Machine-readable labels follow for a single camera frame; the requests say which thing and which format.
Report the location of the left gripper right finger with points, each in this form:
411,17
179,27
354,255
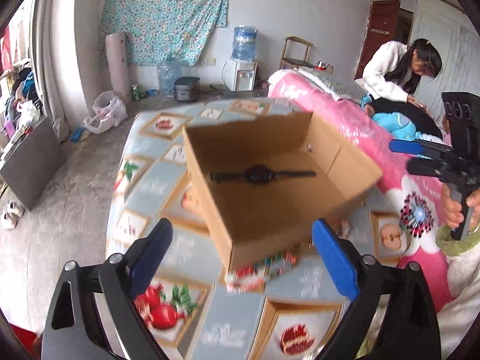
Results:
346,269

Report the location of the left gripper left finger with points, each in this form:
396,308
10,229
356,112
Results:
125,276

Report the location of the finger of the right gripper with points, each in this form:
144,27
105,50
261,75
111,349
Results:
407,146

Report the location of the right hand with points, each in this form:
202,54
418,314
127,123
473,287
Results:
452,209

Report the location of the baby in blue clothes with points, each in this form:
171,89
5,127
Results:
397,124

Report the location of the pink floral blanket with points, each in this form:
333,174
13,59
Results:
403,211

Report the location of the fruit pattern tablecloth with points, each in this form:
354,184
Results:
284,306

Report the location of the green fuzzy sleeve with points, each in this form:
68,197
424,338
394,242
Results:
452,248

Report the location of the woman in white sweater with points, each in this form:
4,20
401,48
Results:
396,69

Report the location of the brown wooden door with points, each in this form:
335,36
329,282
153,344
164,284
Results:
382,20

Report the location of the white shoes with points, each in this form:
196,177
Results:
10,216

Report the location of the brown cardboard box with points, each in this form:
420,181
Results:
248,222

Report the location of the black wrist watch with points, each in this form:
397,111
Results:
260,174

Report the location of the grey flat board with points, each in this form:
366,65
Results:
32,163

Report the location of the white plastic bag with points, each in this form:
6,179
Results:
110,112

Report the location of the green drink can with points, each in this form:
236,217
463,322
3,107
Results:
136,93

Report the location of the white water dispenser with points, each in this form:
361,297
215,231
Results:
239,76

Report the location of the hanging clothes rack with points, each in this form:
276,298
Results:
21,107

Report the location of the grey rice cooker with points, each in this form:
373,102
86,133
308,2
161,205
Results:
187,89

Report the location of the clear plastic water jug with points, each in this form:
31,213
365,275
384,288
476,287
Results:
168,72

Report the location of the teal floral hanging cloth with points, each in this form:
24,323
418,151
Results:
161,30

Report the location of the grey curtain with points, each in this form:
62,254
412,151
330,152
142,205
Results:
55,64

